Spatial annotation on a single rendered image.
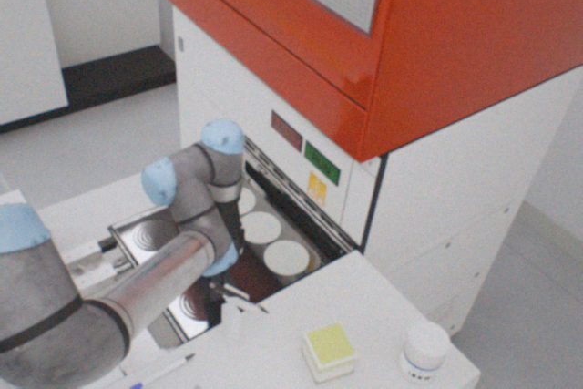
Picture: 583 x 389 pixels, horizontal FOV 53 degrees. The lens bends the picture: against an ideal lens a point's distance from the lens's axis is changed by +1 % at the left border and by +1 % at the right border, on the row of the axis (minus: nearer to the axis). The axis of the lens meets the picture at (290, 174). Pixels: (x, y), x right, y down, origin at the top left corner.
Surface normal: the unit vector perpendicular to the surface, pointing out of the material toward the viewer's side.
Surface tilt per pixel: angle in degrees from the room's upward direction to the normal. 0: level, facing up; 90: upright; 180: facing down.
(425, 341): 0
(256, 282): 0
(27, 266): 50
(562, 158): 90
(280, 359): 0
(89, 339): 65
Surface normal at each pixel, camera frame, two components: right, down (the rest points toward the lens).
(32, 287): 0.62, -0.16
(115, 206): 0.08, -0.74
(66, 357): 0.69, 0.22
